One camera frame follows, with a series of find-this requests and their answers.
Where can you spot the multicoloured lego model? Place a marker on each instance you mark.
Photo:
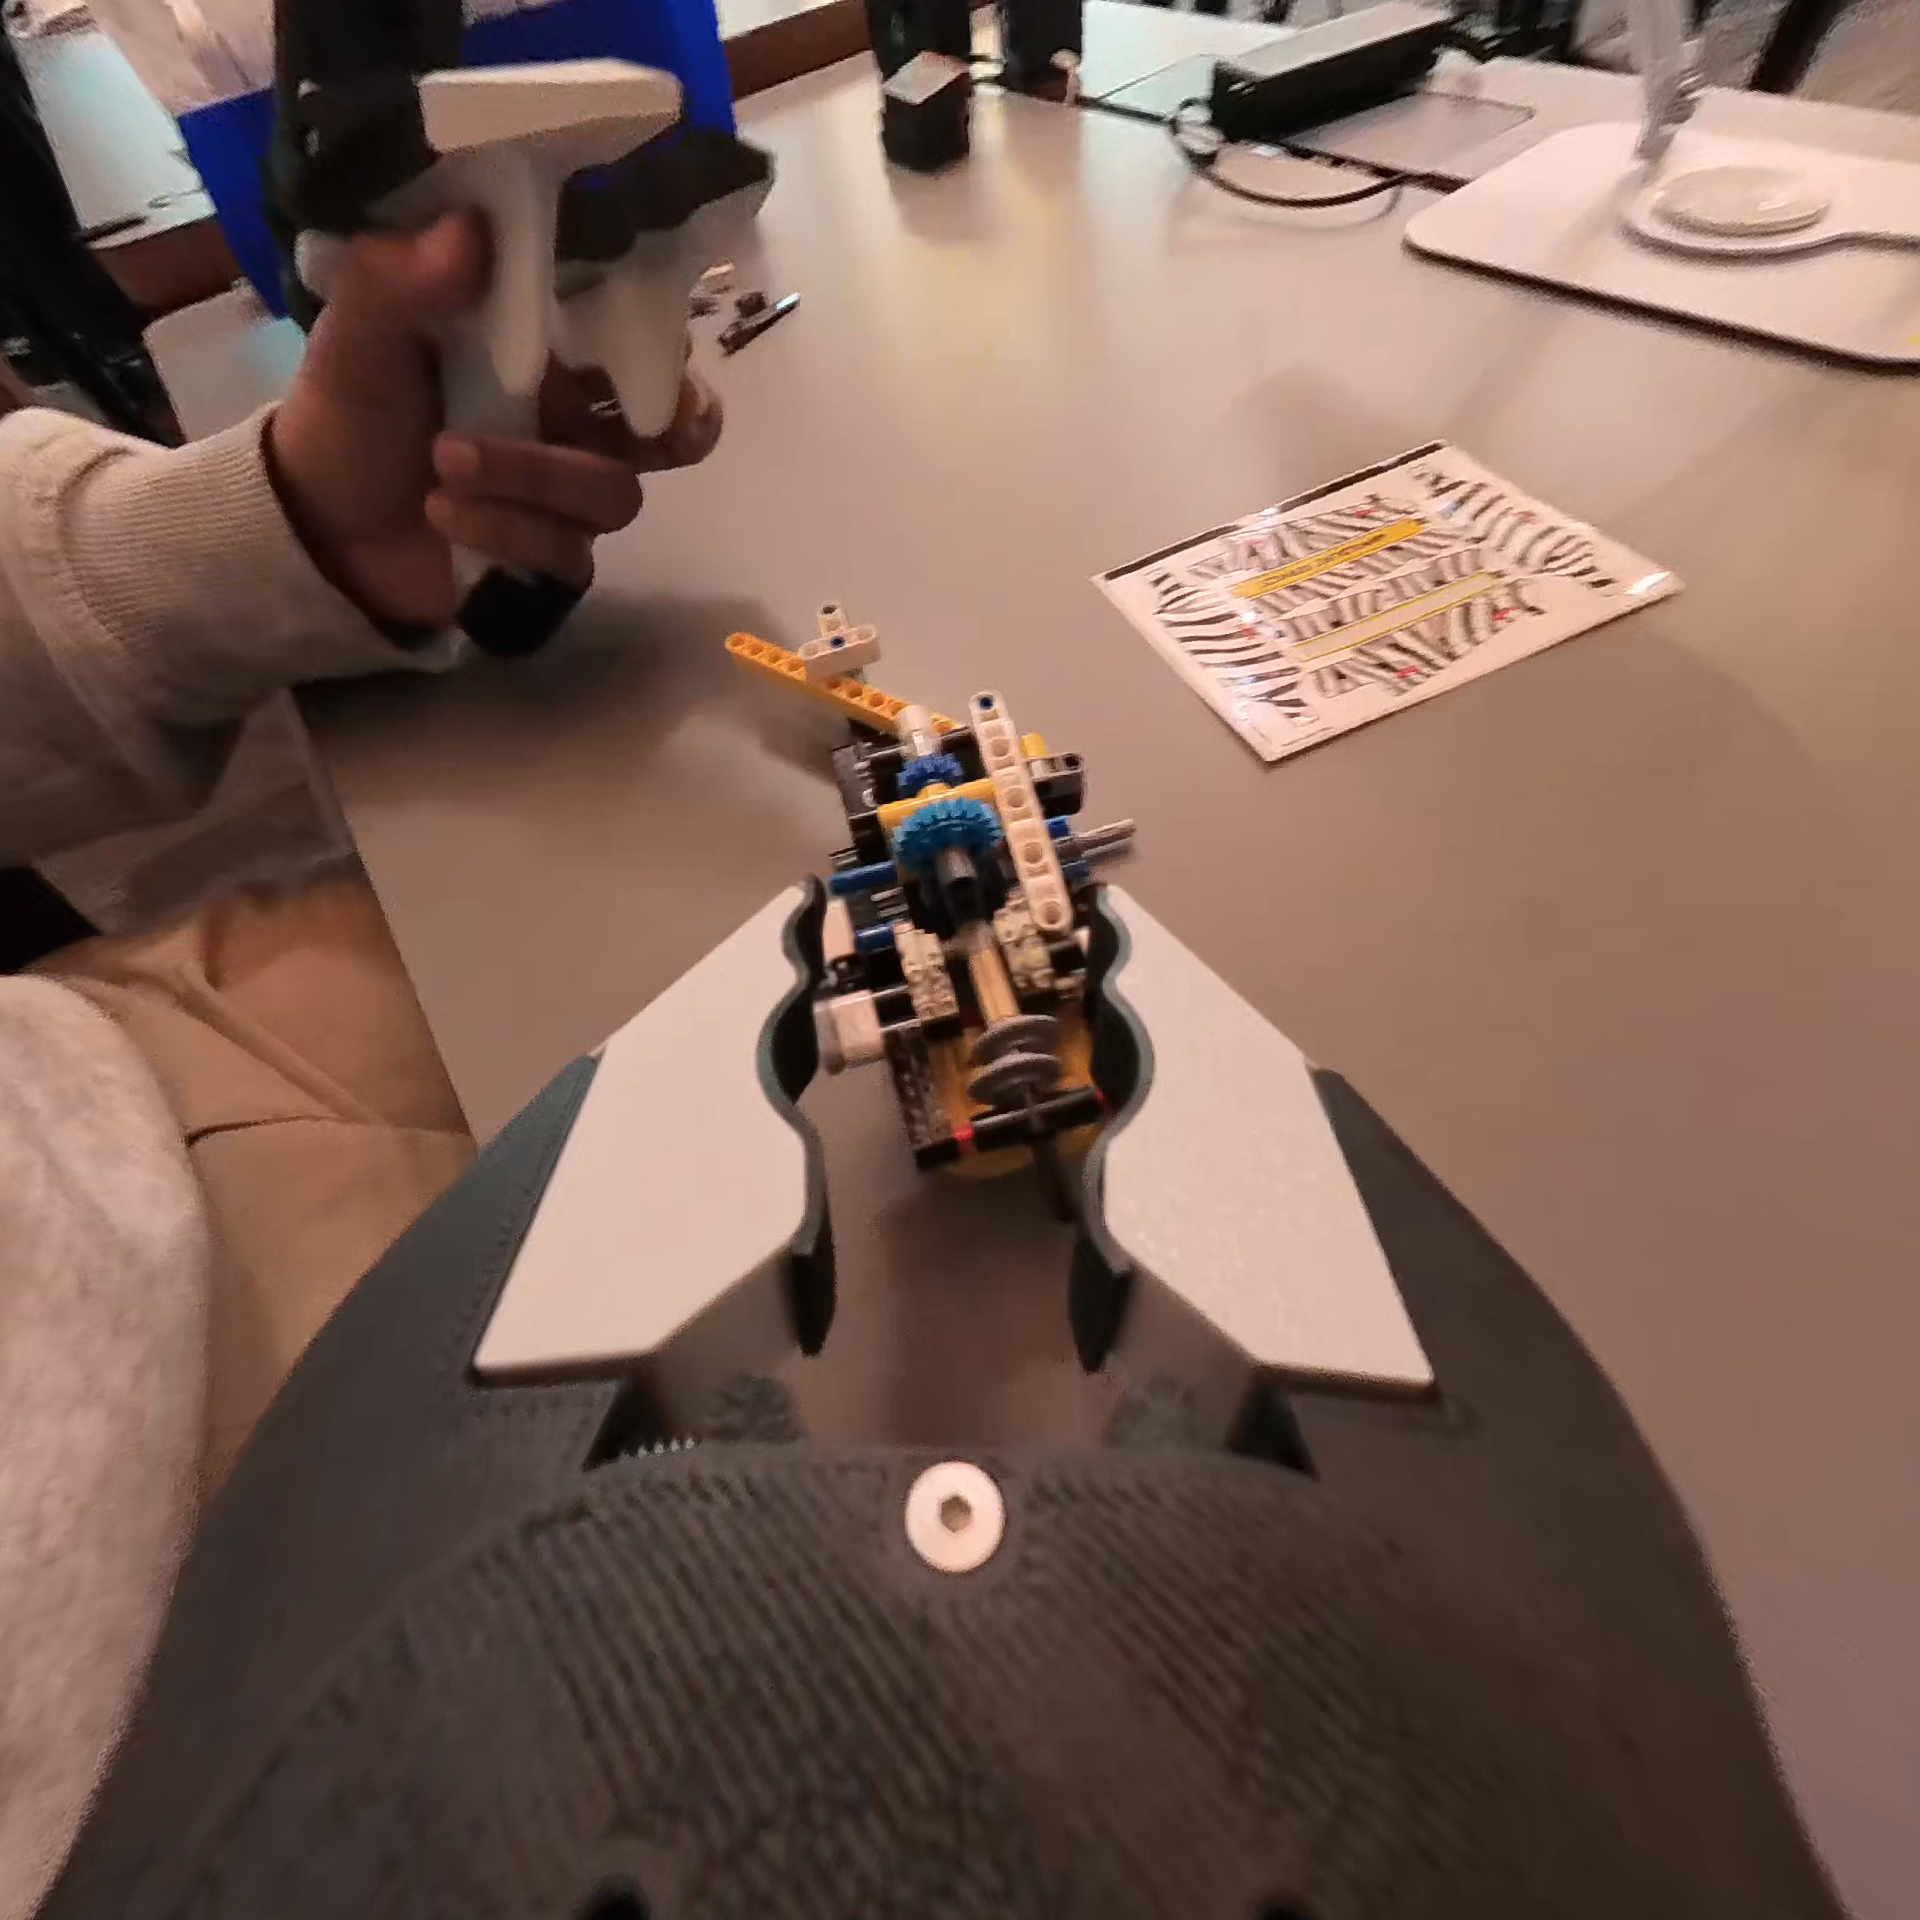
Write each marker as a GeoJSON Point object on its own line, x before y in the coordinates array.
{"type": "Point", "coordinates": [968, 930]}

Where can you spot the person's left hand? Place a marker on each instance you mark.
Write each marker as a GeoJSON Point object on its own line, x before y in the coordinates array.
{"type": "Point", "coordinates": [359, 452]}

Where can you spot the small black box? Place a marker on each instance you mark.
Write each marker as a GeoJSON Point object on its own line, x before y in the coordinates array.
{"type": "Point", "coordinates": [927, 113]}

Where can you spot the zebra striped sticker sheet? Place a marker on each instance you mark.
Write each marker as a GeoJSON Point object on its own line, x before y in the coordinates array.
{"type": "Point", "coordinates": [1380, 592]}

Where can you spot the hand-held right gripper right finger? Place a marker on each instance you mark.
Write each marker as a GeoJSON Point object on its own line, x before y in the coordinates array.
{"type": "Point", "coordinates": [1243, 1200]}

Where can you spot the black power adapter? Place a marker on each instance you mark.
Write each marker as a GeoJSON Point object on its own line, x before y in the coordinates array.
{"type": "Point", "coordinates": [1320, 68]}

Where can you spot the person's left forearm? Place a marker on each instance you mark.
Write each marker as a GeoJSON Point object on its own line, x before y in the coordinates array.
{"type": "Point", "coordinates": [135, 630]}

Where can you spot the person's legs in beige pants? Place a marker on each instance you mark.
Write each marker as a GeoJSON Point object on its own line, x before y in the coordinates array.
{"type": "Point", "coordinates": [283, 1079]}

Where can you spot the dark lego piece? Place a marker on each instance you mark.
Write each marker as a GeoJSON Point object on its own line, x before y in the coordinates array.
{"type": "Point", "coordinates": [754, 322]}

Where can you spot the person's grey sweater torso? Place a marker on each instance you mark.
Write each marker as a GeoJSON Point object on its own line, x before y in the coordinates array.
{"type": "Point", "coordinates": [75, 1424]}

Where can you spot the white book stand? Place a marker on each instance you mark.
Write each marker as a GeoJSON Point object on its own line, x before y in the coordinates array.
{"type": "Point", "coordinates": [1634, 255]}

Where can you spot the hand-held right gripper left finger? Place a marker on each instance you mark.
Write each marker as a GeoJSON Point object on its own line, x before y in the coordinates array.
{"type": "Point", "coordinates": [644, 1200]}

